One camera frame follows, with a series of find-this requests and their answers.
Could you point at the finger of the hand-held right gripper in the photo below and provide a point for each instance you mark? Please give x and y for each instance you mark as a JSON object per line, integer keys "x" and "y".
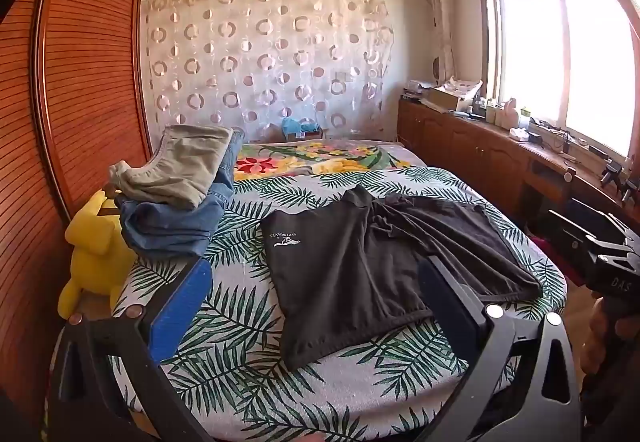
{"x": 617, "y": 244}
{"x": 585, "y": 228}

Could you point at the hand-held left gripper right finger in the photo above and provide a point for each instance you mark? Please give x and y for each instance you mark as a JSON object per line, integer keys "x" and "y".
{"x": 445, "y": 297}

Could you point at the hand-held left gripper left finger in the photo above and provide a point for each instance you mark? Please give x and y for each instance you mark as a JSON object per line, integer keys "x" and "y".
{"x": 180, "y": 309}

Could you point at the black pants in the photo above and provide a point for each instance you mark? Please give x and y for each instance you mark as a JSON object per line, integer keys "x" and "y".
{"x": 340, "y": 272}

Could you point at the khaki folded pants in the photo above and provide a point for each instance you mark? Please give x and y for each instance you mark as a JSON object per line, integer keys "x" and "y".
{"x": 180, "y": 162}

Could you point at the person's right hand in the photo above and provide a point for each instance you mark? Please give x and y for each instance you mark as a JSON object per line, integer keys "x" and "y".
{"x": 592, "y": 337}

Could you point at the red cloth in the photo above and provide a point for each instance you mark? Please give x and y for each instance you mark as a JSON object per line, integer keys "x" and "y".
{"x": 540, "y": 243}

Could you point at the dark chair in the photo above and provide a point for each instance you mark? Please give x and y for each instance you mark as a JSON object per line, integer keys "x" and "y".
{"x": 540, "y": 212}

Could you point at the leaf print bedsheet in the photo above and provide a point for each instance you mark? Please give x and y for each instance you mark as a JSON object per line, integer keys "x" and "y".
{"x": 240, "y": 322}

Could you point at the blue denim jeans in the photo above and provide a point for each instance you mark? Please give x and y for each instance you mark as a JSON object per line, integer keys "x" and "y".
{"x": 165, "y": 228}

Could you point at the yellow plush toy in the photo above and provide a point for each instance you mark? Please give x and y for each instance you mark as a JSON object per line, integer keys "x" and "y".
{"x": 92, "y": 262}

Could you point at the white tissue pack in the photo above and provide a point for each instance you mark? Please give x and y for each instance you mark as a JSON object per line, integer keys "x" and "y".
{"x": 519, "y": 134}

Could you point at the white plastic jug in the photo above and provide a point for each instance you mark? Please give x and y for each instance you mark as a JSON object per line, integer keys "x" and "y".
{"x": 511, "y": 114}

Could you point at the long wooden cabinet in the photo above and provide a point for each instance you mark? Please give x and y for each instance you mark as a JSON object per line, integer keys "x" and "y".
{"x": 450, "y": 142}

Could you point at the white plastic bag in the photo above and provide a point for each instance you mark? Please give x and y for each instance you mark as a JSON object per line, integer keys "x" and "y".
{"x": 465, "y": 86}

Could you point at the floral blanket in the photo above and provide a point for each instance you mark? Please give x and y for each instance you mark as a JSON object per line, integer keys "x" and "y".
{"x": 320, "y": 157}

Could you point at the cardboard box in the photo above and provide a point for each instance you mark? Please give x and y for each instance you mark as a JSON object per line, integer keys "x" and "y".
{"x": 445, "y": 98}

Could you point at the small labelled carton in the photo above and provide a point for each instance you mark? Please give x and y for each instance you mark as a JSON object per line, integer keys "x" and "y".
{"x": 305, "y": 135}

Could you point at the blue plastic bag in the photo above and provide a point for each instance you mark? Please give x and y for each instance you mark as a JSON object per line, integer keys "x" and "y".
{"x": 300, "y": 124}

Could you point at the wooden slatted wardrobe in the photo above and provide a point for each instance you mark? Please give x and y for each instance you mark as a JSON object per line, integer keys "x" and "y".
{"x": 85, "y": 72}

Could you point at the pale window curtain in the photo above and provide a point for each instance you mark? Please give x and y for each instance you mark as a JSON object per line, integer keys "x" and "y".
{"x": 440, "y": 12}

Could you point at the circle pattern sheer curtain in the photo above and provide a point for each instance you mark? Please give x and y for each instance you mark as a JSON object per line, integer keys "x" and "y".
{"x": 260, "y": 57}

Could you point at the wooden frame window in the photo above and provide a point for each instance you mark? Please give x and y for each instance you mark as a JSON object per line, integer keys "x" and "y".
{"x": 590, "y": 57}

